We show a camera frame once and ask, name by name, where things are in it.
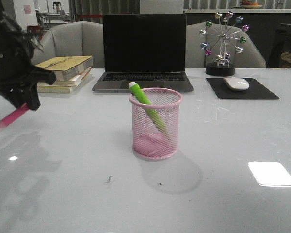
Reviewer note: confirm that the pink mesh pen holder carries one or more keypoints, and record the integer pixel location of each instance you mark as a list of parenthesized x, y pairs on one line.
[(155, 123)]

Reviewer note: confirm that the left grey armchair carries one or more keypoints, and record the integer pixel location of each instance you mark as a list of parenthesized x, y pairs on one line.
[(73, 39)]

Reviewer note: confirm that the middle cream book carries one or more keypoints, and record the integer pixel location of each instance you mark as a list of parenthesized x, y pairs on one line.
[(76, 80)]

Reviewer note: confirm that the bottom pale green book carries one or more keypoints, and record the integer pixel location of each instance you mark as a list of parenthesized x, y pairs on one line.
[(58, 89)]

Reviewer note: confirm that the black mouse pad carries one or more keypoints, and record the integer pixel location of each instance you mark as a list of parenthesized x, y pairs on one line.
[(256, 90)]

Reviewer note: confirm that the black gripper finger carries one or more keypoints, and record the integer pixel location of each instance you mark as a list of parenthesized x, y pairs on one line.
[(20, 94), (37, 74)]

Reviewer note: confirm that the white computer mouse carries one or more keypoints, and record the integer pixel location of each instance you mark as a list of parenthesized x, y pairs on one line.
[(236, 84)]

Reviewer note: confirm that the red bin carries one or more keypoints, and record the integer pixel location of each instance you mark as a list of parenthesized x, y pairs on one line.
[(34, 29)]

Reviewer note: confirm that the ferris wheel desk ornament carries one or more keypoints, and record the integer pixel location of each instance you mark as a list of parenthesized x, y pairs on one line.
[(219, 40)]

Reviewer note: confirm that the grey armchair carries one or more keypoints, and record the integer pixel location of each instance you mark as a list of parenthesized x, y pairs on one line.
[(73, 39), (201, 50)]

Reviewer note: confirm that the grey open laptop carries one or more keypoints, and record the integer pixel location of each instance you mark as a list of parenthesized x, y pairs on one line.
[(146, 48)]

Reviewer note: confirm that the right grey armchair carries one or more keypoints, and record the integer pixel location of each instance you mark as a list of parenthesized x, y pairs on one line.
[(201, 50)]

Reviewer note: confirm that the fruit bowl on counter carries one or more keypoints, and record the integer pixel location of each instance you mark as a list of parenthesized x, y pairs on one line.
[(247, 4)]

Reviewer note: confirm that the pink highlighter pen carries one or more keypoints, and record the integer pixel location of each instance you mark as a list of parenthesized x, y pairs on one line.
[(12, 117)]

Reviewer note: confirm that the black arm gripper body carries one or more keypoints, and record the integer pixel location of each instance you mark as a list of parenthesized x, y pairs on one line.
[(16, 50)]

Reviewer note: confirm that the top yellow book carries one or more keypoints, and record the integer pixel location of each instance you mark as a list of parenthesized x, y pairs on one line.
[(67, 67)]

